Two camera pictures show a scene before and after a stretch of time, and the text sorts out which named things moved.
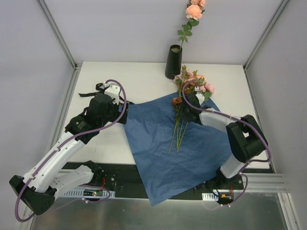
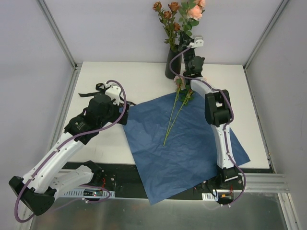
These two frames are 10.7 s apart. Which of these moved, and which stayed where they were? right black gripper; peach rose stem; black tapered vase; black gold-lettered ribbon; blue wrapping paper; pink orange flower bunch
Moved: right black gripper; pink orange flower bunch
Stayed: black gold-lettered ribbon; black tapered vase; peach rose stem; blue wrapping paper
